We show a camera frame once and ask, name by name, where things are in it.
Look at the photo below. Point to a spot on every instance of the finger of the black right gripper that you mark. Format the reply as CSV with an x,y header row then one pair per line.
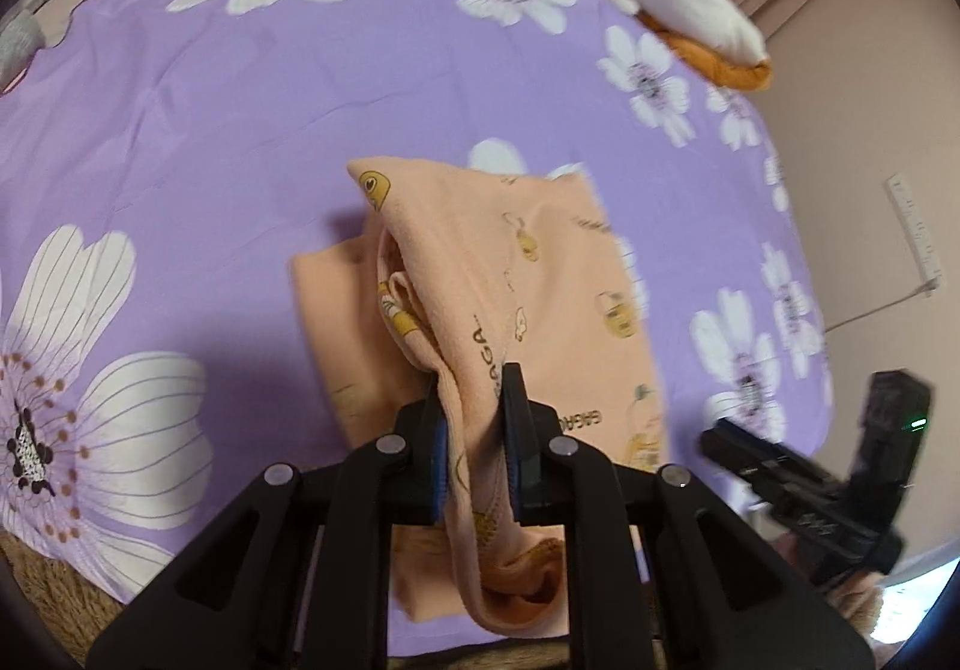
x,y
841,528

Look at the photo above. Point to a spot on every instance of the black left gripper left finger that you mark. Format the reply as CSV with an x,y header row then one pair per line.
x,y
397,479

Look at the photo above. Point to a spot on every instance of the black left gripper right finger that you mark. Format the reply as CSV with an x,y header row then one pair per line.
x,y
555,479

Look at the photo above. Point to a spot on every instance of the peach cartoon print garment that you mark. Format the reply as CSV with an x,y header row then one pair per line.
x,y
457,274

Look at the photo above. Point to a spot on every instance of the white power strip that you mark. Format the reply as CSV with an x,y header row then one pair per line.
x,y
916,233

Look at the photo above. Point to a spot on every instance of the brown fluffy blanket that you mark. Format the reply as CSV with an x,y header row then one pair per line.
x,y
73,610

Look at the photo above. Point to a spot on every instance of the purple floral bed sheet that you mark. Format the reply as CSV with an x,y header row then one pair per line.
x,y
164,164

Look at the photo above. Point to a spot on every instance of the grey folded cloth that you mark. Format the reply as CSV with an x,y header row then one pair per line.
x,y
21,38

